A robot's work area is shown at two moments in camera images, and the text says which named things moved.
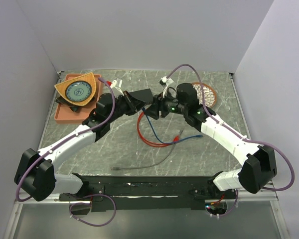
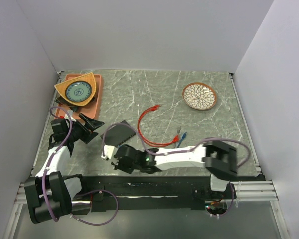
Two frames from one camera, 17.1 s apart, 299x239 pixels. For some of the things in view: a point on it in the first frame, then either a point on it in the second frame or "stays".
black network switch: x=144 y=95 → x=118 y=134
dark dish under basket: x=73 y=106 stays
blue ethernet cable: x=201 y=135 → x=184 y=136
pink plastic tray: x=65 y=115 stays
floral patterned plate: x=209 y=94 stays
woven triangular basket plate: x=80 y=90 stays
